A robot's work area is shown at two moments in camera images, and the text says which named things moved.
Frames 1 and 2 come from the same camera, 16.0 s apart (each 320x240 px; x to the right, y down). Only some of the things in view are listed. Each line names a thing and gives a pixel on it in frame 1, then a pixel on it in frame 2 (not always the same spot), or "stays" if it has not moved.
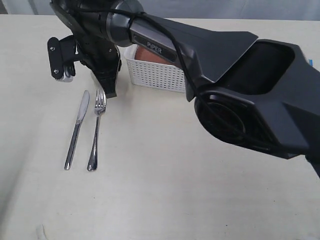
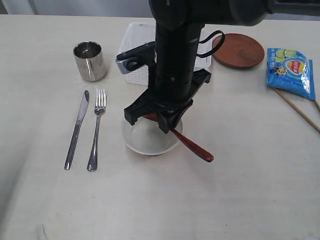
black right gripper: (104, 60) to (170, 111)
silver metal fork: (99, 106) stays
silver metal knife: (82, 110) stays
